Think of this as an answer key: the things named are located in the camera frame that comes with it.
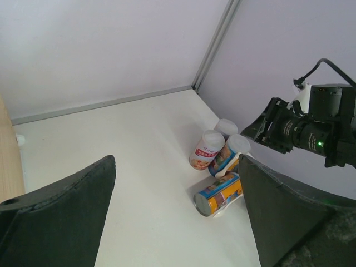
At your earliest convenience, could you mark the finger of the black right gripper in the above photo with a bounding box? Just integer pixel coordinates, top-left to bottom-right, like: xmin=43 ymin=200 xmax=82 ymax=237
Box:
xmin=241 ymin=107 xmax=271 ymax=142

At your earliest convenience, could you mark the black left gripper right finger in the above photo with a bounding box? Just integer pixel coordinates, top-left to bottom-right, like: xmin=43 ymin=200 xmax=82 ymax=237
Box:
xmin=238 ymin=155 xmax=355 ymax=266

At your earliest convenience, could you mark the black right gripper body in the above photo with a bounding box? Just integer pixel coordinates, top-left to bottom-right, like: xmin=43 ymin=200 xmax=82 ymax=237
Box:
xmin=261 ymin=97 xmax=309 ymax=154

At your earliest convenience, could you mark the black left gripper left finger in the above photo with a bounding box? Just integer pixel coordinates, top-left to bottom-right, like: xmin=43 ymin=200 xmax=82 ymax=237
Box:
xmin=1 ymin=155 xmax=116 ymax=266

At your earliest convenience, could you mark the blue can with spoon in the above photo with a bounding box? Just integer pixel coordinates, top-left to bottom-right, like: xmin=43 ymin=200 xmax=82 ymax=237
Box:
xmin=208 ymin=134 xmax=251 ymax=177

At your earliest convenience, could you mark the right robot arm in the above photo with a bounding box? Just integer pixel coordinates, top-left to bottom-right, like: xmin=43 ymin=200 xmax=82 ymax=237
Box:
xmin=241 ymin=84 xmax=355 ymax=167

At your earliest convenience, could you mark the white red label can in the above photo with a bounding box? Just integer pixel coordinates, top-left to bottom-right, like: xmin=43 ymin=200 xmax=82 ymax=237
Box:
xmin=189 ymin=130 xmax=225 ymax=171
xmin=214 ymin=119 xmax=239 ymax=140

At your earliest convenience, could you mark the blue yellow lying can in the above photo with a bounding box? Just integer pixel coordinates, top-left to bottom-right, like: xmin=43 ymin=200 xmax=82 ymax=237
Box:
xmin=193 ymin=172 xmax=243 ymax=217

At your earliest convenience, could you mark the wooden cabinet box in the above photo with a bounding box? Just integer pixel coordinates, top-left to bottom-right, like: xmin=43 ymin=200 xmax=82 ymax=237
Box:
xmin=0 ymin=97 xmax=25 ymax=202

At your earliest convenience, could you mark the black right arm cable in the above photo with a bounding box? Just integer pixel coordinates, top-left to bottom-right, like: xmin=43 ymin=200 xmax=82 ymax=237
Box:
xmin=294 ymin=58 xmax=356 ymax=88

